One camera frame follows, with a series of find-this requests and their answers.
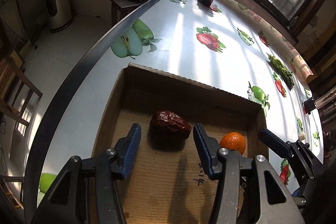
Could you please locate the small beige cob piece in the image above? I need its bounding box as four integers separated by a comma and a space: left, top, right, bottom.
298, 132, 306, 141

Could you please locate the fruit print tablecloth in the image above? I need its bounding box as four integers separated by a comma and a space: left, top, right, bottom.
23, 0, 324, 214

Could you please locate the cardboard box tray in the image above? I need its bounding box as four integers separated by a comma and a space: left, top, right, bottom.
92, 64, 268, 223

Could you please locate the wooden chair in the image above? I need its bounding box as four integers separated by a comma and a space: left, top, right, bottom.
1, 56, 43, 127

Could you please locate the large red jujube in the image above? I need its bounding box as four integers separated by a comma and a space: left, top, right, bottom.
149, 110, 191, 140

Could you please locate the dark side table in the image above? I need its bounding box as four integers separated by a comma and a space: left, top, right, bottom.
110, 0, 144, 27

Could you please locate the green leafy vegetable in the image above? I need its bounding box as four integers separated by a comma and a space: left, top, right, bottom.
268, 55, 294, 90

